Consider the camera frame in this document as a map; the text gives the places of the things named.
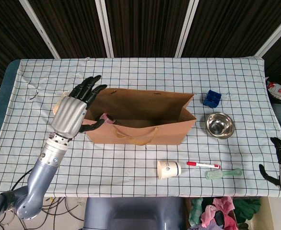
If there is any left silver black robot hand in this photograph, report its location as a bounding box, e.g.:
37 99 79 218
52 75 108 139

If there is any bagged bread pastry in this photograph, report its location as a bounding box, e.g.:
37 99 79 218
53 92 70 115

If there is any pink round roll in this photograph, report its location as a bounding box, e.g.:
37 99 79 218
99 113 115 125

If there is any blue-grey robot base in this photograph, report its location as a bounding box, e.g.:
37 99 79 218
82 196 187 230

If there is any brown paper bag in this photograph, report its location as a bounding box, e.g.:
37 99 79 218
82 88 198 146

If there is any dark green cloth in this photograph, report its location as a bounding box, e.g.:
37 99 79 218
233 197 261 221

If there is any green scrubbing brush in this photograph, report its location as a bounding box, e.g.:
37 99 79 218
204 168 243 180

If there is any pink cloth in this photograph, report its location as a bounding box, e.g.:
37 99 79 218
200 196 238 230

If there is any black grid white tablecloth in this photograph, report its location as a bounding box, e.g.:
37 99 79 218
0 57 281 198

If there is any stainless steel bowl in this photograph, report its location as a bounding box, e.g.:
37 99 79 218
205 112 235 140

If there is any red-capped white marker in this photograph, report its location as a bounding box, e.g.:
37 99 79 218
187 161 221 169

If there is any teal green cloth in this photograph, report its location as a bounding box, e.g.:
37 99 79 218
188 197 203 227

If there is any blue plastic box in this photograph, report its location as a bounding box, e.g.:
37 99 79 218
202 89 222 108

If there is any white paper cup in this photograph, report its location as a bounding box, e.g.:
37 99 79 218
157 160 182 180

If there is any floor cable tangle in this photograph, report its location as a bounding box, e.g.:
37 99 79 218
0 196 86 230

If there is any white partition frame post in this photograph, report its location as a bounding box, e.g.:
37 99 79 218
94 0 114 58
19 0 60 59
175 0 200 58
257 11 281 58

